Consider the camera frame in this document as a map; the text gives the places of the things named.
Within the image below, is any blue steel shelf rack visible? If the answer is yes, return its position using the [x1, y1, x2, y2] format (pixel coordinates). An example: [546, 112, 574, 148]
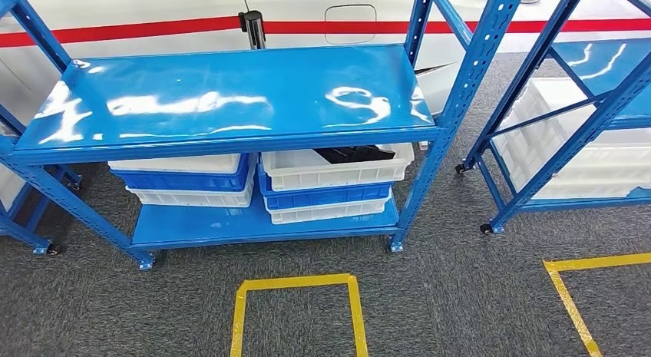
[0, 102, 82, 256]
[454, 0, 651, 236]
[0, 0, 527, 272]

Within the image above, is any yellow floor tape square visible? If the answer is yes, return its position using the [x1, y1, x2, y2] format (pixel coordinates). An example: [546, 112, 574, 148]
[542, 252, 651, 357]

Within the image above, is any black plastic parts pile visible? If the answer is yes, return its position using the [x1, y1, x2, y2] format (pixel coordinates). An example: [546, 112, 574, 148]
[314, 145, 398, 165]

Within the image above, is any black chrome stanchion post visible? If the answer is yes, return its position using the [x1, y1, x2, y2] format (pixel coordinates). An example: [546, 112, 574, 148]
[238, 10, 267, 51]

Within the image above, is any red barrier belt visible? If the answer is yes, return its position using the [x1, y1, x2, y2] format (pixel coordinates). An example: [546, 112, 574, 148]
[264, 18, 651, 35]
[0, 16, 241, 49]

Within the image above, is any white car body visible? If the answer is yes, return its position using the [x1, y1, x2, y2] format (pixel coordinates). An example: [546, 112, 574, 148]
[0, 0, 651, 122]

